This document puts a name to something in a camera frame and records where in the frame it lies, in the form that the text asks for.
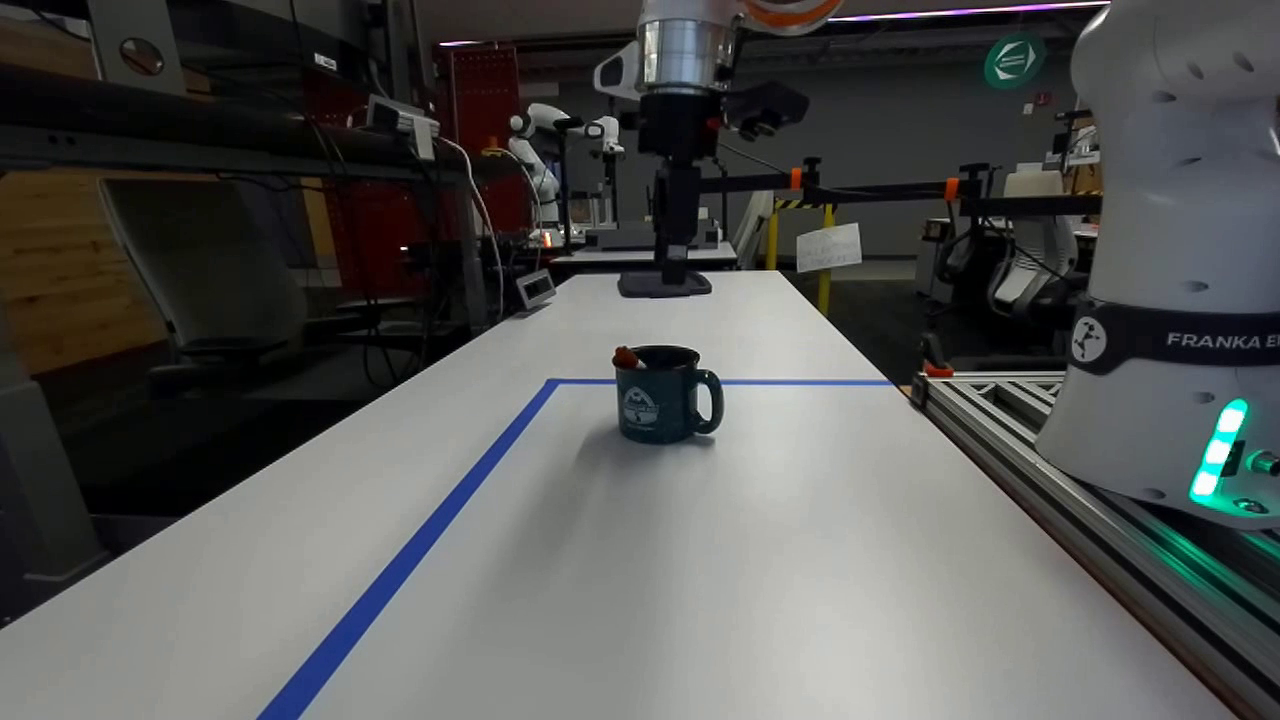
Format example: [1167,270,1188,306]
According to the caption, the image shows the light wooden wall panel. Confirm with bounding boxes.
[0,166,170,381]

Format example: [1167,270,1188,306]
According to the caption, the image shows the grey metal box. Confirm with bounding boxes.
[99,177,312,353]

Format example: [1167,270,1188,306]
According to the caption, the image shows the small white background robot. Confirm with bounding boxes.
[502,101,629,253]

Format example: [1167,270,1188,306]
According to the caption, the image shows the white power strip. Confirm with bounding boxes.
[358,90,443,166]

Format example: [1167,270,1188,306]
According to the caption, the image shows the grey column red label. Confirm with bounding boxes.
[85,0,191,101]

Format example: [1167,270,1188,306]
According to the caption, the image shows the black flat pad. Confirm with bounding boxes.
[616,266,715,299]

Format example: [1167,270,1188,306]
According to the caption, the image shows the red machine housing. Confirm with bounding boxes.
[323,177,432,305]

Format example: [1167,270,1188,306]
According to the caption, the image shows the dark green mug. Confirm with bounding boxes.
[613,338,726,448]

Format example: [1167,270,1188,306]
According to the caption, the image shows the green round sign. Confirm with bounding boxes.
[979,32,1048,97]

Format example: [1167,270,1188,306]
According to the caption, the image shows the black boom rod orange clamps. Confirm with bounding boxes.
[693,156,1112,221]

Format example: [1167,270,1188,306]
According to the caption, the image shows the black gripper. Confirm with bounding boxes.
[634,83,726,274]

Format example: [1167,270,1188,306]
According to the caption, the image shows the black background machine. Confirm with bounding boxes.
[929,194,1098,322]

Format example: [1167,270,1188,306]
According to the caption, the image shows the aluminium rail base frame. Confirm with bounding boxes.
[909,364,1280,720]

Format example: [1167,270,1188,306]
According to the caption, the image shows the small grey display device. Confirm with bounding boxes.
[513,265,559,315]

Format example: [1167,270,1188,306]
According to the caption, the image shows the red tool cabinet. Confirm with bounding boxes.
[434,36,529,243]

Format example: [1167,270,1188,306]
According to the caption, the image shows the white background table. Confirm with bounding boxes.
[553,238,745,274]

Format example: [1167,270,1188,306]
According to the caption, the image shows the yellow post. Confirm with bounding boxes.
[810,198,839,320]

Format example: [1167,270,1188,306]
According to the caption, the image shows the white paper sign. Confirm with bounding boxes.
[793,221,869,279]

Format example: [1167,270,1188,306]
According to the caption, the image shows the black shelf beam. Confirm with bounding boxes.
[0,55,471,184]

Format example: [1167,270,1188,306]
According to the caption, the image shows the grey metal post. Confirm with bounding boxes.
[0,310,108,623]

